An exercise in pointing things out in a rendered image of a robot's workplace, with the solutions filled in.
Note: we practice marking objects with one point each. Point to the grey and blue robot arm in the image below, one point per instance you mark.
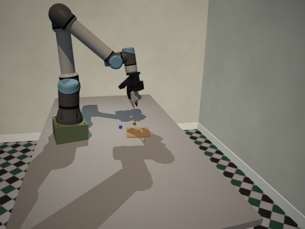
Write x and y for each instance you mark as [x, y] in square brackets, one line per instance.
[64, 23]

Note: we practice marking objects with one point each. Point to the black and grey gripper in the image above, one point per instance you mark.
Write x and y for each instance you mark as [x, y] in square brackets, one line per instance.
[134, 85]

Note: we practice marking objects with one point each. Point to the tan square mat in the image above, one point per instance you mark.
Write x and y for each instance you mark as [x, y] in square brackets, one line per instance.
[138, 132]

